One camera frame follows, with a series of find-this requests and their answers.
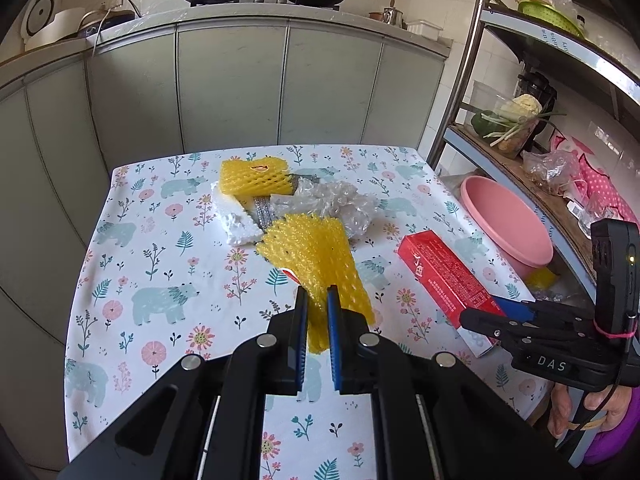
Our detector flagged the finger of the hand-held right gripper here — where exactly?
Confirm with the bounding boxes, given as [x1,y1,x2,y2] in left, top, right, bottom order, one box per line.
[459,306,537,347]
[487,295,596,323]

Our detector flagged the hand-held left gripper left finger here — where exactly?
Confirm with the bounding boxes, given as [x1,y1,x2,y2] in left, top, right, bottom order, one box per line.
[57,286,309,480]

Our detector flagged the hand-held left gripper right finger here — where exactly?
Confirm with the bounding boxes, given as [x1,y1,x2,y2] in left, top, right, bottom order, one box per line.
[326,285,583,480]

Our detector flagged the red cardboard box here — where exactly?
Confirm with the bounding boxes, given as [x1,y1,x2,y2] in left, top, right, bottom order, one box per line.
[397,230,508,358]

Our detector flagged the yellow foam fruit net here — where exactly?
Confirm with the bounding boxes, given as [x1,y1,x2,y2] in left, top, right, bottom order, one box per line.
[525,267,561,291]
[256,212,377,353]
[218,156,293,197]

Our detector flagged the purple sleeved right forearm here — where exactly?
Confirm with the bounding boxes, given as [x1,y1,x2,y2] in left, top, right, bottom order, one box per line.
[582,412,640,466]

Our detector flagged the person's right hand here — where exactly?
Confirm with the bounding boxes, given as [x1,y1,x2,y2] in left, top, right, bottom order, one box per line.
[547,382,640,438]

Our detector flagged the pink plastic basin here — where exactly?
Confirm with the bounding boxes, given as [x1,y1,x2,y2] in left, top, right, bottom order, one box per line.
[460,176,555,281]

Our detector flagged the flat silver mesh scourer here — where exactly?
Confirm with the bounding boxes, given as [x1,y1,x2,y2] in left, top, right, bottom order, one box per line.
[252,195,278,228]

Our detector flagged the clear plastic bag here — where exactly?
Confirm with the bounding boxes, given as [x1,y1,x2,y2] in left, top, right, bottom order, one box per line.
[270,180,383,241]

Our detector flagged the white styrofoam piece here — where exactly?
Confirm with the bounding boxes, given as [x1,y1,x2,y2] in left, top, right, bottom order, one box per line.
[210,184,264,247]

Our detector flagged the clear bag on rack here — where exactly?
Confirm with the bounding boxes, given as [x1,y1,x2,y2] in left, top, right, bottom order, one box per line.
[522,150,581,193]

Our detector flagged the pink polka dot cloth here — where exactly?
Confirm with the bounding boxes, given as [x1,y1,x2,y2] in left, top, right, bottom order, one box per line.
[550,135,636,226]

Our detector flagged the green onions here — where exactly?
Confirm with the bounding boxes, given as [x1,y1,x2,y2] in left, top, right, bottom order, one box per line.
[482,110,568,146]

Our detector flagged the green pepper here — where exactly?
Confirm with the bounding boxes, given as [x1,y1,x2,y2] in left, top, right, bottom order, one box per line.
[471,112,496,138]

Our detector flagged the cauliflower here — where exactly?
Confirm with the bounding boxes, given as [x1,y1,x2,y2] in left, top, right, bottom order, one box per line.
[500,94,543,121]

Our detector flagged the black blender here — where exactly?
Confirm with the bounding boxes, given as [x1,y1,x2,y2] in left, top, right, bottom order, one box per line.
[517,72,558,111]

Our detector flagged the metal storage rack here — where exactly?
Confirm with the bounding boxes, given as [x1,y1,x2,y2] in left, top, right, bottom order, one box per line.
[427,0,640,466]

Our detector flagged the grey kitchen counter cabinet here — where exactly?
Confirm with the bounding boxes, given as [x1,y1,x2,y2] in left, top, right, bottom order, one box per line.
[0,10,451,376]

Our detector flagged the white plastic container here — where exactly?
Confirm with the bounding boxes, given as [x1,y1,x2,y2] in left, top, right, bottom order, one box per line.
[405,19,443,41]

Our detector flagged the green plastic basket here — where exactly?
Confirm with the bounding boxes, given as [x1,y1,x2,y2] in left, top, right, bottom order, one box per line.
[517,0,586,38]

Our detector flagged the gas stove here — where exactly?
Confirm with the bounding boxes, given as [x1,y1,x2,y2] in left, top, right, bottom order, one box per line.
[190,0,341,12]

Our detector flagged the dark electric cooker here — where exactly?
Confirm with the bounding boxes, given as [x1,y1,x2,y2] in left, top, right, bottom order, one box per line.
[80,5,136,36]

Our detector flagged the white rice cooker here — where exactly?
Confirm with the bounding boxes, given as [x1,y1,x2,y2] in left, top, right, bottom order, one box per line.
[22,0,88,51]

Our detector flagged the white power cable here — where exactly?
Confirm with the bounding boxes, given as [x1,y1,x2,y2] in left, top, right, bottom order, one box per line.
[92,7,110,56]

